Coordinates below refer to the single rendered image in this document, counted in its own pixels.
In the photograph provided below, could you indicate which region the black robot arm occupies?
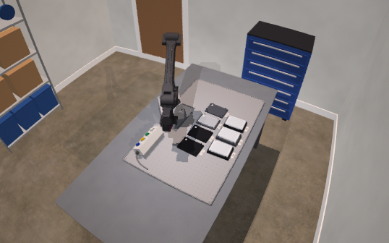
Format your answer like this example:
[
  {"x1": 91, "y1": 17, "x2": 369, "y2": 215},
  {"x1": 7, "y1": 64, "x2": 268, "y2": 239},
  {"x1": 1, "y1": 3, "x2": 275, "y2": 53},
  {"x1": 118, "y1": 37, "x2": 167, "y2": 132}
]
[{"x1": 160, "y1": 33, "x2": 181, "y2": 132}]

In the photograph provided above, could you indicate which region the white operator button panel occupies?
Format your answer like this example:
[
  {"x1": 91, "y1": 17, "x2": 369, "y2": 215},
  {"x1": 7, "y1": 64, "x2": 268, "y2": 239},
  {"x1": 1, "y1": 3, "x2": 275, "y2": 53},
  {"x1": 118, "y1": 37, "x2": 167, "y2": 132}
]
[{"x1": 133, "y1": 126, "x2": 164, "y2": 170}]

